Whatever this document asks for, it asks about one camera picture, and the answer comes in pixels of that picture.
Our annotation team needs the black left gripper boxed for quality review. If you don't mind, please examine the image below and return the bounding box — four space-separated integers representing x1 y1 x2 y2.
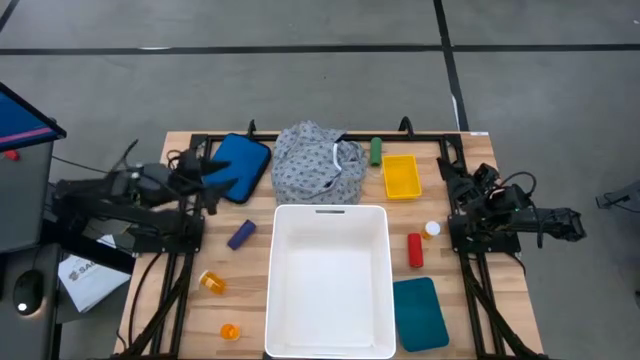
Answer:
171 148 240 216

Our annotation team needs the white printed booklet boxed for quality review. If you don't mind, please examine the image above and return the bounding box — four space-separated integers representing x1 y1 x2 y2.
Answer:
57 253 132 314

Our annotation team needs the black computer mouse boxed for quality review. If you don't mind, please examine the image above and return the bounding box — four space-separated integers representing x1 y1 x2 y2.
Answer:
12 268 45 316

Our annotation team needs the white woven plastic basket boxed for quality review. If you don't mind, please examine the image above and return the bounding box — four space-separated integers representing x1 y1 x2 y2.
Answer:
263 203 398 360

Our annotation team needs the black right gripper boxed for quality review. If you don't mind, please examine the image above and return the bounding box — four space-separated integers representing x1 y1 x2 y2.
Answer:
436 157 502 217

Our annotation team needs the teal flat pouch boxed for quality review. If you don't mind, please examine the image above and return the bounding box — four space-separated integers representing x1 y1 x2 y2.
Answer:
392 276 451 353

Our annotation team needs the yellow plastic tray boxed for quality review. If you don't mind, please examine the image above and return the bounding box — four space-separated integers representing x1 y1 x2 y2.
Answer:
382 154 423 201

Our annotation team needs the blue zippered pouch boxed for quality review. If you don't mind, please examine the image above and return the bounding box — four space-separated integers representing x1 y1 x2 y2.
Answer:
202 132 273 205

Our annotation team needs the green bandage roll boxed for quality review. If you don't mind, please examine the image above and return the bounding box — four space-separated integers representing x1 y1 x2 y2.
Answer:
369 136 384 168

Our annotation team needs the thin black cable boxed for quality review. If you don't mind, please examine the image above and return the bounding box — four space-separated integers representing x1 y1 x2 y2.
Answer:
51 138 140 176

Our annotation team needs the computer monitor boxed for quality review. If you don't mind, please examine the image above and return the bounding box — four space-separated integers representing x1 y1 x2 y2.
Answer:
0 82 68 154

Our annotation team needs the red bandage roll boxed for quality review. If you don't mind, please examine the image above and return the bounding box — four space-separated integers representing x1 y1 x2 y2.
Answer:
406 232 425 269

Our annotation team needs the orange pill bottle white cap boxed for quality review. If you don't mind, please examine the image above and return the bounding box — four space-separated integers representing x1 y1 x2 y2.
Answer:
420 220 442 241
198 270 228 296

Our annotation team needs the dark grey desk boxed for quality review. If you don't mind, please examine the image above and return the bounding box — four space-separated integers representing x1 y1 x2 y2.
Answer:
0 243 64 360

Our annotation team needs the grey cabinet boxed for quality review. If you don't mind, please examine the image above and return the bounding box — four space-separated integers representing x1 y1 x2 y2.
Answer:
0 141 55 254

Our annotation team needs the grey patterned hospital gown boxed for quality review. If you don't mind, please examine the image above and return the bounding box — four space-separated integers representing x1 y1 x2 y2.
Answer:
271 119 369 206

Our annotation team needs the black floor stand foot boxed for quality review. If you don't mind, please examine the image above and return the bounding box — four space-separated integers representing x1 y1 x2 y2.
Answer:
595 179 640 214

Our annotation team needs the purple bandage roll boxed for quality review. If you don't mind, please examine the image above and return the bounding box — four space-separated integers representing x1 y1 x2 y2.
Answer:
226 219 258 251

